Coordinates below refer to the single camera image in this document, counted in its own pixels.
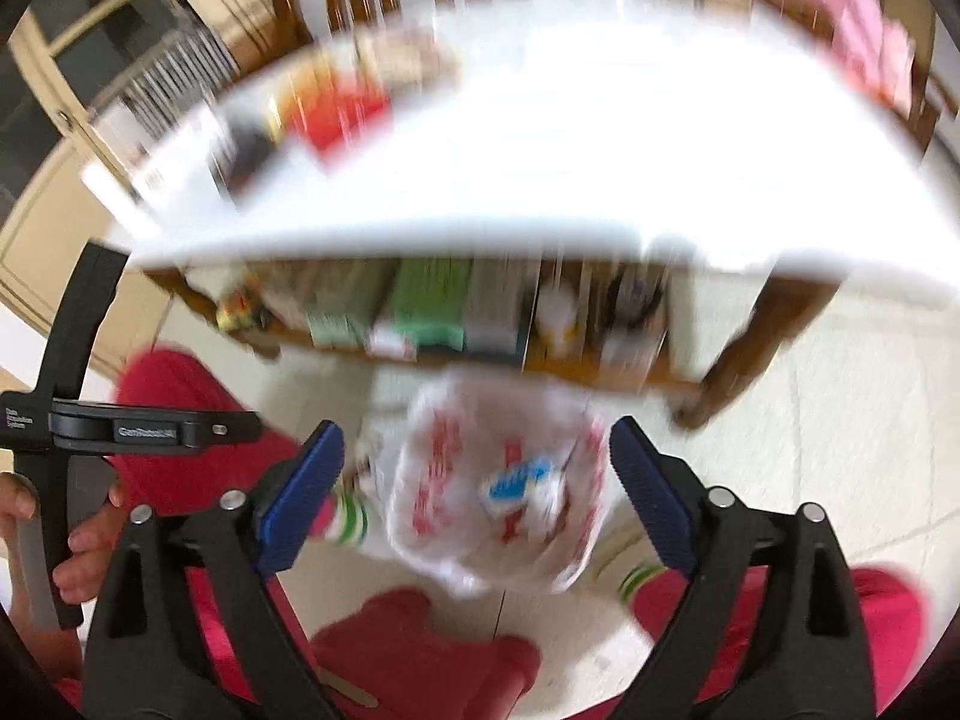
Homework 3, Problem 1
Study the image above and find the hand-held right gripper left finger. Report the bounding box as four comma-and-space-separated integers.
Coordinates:
81, 420, 376, 720

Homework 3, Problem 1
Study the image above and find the red box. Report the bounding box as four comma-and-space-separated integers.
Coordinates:
291, 77, 396, 167

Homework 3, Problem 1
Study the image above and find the dark and white container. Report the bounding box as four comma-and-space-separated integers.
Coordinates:
598, 268, 670, 362

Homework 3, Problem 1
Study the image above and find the person's leg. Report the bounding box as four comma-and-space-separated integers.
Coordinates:
111, 349, 376, 550
619, 561, 931, 720

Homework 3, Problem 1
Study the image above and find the beige cardboard box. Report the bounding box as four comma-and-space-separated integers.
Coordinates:
351, 28, 460, 88

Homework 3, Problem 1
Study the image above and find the person's left hand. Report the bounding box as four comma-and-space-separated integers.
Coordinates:
0, 471, 127, 680

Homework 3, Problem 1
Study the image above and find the white bottle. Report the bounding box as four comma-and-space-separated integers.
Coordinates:
535, 279, 584, 355

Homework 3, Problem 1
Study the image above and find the person's right leg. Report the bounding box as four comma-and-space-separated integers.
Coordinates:
619, 561, 931, 720

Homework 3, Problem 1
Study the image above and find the grey box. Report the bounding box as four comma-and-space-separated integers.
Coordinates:
465, 261, 535, 355

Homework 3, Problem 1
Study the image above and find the cream door with glass pane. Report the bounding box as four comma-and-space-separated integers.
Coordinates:
0, 15, 181, 361

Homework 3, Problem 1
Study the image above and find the person's left leg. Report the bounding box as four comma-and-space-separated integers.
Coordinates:
111, 349, 376, 550

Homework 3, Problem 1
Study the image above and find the white-topped wooden table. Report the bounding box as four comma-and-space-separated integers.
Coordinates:
79, 0, 960, 430

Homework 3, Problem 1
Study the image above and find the pink plastic bag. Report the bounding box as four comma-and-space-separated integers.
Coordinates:
760, 0, 917, 112

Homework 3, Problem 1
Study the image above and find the grey radiator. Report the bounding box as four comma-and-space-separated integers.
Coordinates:
96, 28, 242, 137

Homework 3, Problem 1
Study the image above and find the yellow wrapper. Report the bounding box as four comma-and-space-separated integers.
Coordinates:
271, 73, 317, 137

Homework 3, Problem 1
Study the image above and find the pale green box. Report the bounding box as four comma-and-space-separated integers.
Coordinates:
306, 268, 392, 347

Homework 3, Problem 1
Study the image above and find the yellow red packet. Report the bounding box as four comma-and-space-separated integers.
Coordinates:
216, 287, 265, 332

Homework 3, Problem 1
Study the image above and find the blue white packet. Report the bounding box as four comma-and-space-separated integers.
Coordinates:
486, 456, 565, 520

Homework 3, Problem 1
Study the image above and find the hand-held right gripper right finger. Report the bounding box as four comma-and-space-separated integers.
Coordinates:
609, 415, 878, 720

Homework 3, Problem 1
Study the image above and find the cream-framed window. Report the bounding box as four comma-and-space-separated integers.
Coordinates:
15, 0, 248, 113

